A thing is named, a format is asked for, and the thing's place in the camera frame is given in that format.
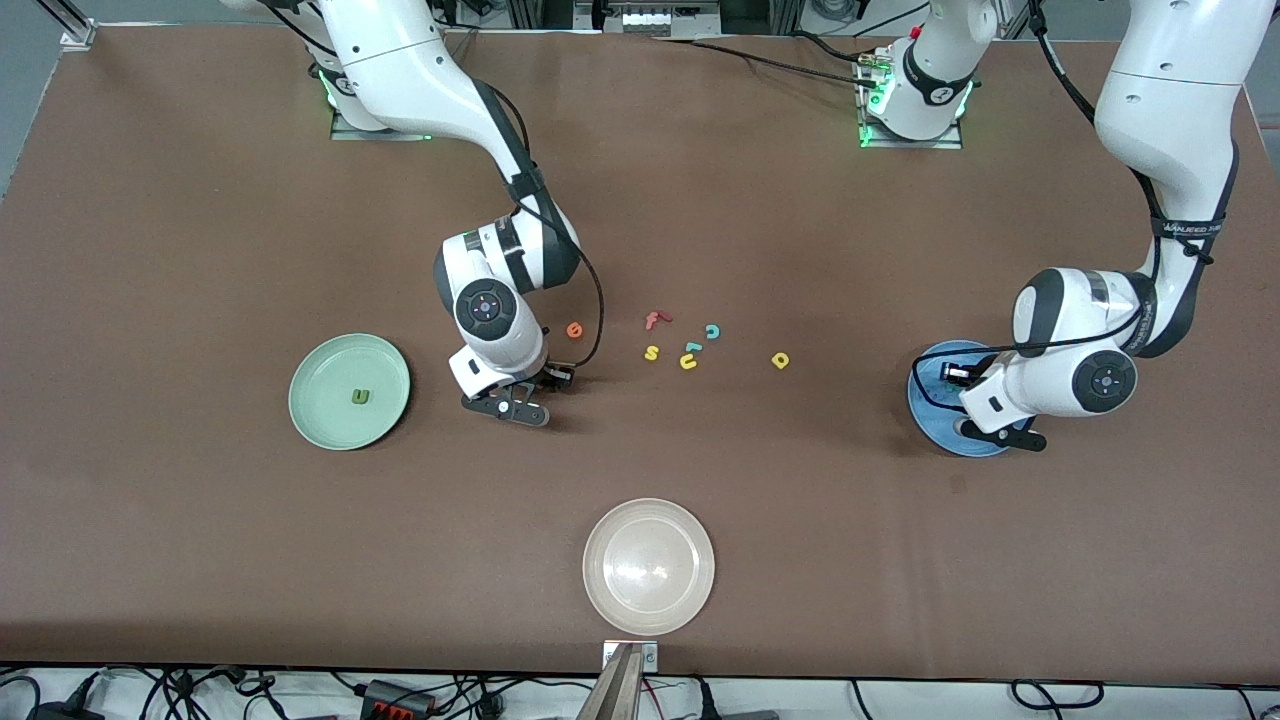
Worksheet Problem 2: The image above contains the green plate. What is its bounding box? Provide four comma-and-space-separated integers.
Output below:
288, 333, 412, 452

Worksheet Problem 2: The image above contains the aluminium corner bracket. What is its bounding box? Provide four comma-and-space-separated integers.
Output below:
38, 0, 99, 52

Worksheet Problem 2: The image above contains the beige plate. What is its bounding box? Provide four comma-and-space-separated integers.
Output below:
582, 498, 717, 637

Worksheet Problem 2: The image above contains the black table cable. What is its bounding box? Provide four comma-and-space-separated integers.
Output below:
648, 36, 883, 89

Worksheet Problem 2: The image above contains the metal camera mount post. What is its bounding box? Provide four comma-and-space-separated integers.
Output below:
575, 640, 660, 720

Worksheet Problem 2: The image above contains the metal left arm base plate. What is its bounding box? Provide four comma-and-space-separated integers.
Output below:
858, 50, 965, 152

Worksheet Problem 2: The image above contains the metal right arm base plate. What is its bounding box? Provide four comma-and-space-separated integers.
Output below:
329, 105, 433, 142

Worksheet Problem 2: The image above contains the blue plate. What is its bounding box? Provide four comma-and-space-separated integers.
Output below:
907, 340, 1031, 459

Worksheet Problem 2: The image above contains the black orange power strip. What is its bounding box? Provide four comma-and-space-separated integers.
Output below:
360, 679, 437, 718

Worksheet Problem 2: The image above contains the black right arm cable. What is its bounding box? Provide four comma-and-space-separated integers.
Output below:
498, 88, 606, 373

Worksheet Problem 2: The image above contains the brown table mat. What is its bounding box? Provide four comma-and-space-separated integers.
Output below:
0, 22, 1280, 687

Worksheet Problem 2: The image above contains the grey device box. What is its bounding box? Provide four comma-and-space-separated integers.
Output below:
594, 0, 723, 37

